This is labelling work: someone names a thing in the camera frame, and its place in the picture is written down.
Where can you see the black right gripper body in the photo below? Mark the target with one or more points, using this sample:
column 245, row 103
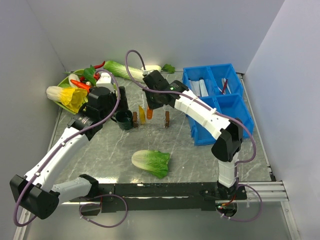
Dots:
column 152, row 100

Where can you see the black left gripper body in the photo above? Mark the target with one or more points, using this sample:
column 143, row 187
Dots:
column 107, row 111

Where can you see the dark green mug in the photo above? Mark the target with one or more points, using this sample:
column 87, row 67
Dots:
column 124, row 119

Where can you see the clear acrylic holder brown ends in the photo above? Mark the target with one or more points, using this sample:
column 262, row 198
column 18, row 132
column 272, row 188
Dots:
column 166, row 119

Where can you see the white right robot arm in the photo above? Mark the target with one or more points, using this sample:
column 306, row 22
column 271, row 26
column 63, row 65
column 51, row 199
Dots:
column 228, row 134

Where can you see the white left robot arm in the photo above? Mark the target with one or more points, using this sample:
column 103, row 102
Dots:
column 37, row 191

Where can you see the white toothpaste tube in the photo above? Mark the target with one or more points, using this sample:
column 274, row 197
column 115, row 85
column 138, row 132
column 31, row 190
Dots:
column 195, row 87
column 203, row 88

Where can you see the light green tray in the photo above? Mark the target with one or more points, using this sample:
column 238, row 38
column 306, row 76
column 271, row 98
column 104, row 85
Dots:
column 66, row 83

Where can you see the white toothbrush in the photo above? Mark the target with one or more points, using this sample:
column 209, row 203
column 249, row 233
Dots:
column 228, row 89

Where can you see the white radish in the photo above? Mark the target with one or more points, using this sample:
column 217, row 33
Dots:
column 155, row 67

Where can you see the green radish leaf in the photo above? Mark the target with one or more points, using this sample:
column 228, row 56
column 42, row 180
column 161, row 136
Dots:
column 168, row 68

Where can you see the long green napa cabbage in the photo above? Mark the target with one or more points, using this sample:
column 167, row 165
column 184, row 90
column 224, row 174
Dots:
column 119, row 70

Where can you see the yellow napa cabbage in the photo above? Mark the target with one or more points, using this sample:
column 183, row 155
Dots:
column 71, row 98

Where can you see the orange carrot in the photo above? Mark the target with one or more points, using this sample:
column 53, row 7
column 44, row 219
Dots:
column 80, row 85

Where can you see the green bok choy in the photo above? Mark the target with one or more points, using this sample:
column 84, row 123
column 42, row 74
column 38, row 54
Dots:
column 91, row 75

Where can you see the red chili pepper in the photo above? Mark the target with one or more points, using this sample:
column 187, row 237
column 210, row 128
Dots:
column 98, row 66

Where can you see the green napa cabbage front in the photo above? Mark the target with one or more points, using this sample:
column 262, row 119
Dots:
column 152, row 161

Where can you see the blue four-compartment bin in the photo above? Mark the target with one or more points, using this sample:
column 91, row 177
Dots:
column 231, row 104

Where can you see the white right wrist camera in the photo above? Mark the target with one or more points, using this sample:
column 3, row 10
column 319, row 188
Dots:
column 146, row 71

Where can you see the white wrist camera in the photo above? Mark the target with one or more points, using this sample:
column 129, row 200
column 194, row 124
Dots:
column 105, row 80
column 146, row 71

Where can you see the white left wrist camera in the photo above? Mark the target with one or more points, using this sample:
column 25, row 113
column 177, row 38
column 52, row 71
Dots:
column 105, row 80

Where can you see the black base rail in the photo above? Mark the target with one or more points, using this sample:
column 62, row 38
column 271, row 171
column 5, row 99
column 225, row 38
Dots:
column 166, row 196

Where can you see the aluminium frame rail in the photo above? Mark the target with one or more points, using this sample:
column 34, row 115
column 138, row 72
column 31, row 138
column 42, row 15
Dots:
column 264, row 215

